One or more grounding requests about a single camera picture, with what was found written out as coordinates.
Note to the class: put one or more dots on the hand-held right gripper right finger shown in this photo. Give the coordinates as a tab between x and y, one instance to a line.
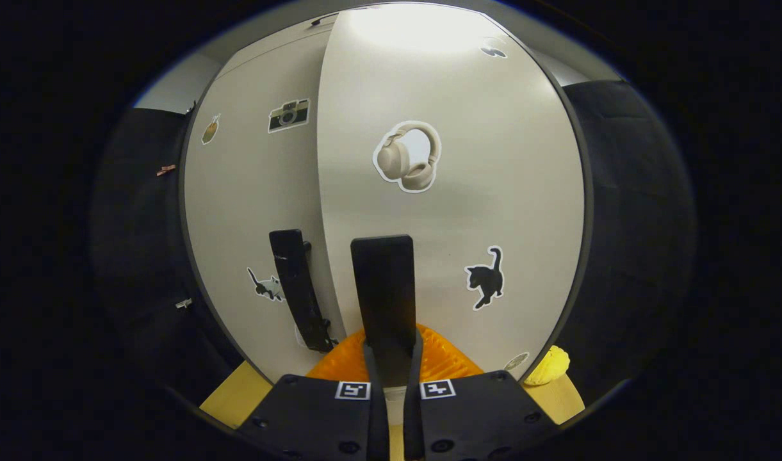
413	416

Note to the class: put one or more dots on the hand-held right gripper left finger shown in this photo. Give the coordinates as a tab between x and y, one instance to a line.
378	416

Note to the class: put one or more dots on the grey cabinet door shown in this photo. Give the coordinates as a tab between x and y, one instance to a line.
493	192
250	205

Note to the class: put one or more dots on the grey double-door shoe cabinet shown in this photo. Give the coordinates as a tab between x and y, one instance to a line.
588	211

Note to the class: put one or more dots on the grey cabinet drawer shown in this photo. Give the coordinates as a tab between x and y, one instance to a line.
275	48

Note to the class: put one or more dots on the yellow round object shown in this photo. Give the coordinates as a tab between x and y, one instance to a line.
551	365

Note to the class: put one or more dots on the silver cloth clip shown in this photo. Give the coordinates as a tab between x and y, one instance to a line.
184	303

